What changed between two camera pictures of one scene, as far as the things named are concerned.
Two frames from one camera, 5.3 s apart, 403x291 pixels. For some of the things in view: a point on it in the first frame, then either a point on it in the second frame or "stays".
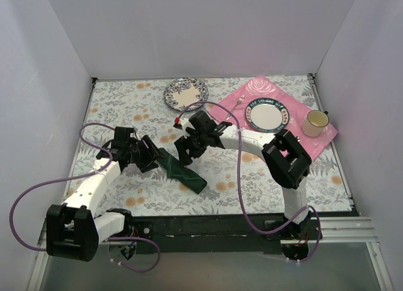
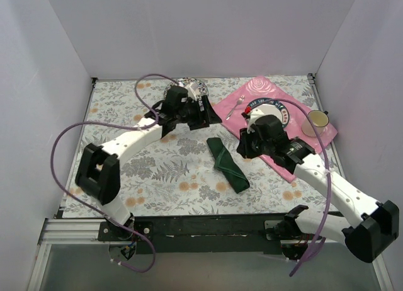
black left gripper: x=148 y=153 -> x=203 y=113
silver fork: x=240 y=101 stays
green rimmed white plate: x=267 y=115 stays
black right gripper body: x=187 y=147 -> x=244 y=144
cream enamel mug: x=315 y=123 stays
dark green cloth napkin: x=175 y=170 -> x=228 y=165
